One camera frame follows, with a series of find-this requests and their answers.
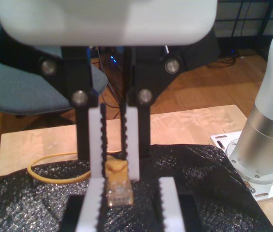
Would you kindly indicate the black bubble mat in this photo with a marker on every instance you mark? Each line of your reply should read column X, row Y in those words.
column 30, row 205

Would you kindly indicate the blue office chair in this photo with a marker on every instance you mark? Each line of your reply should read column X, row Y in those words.
column 30, row 91

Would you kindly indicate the black grid rack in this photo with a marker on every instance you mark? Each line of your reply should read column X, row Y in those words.
column 269, row 17

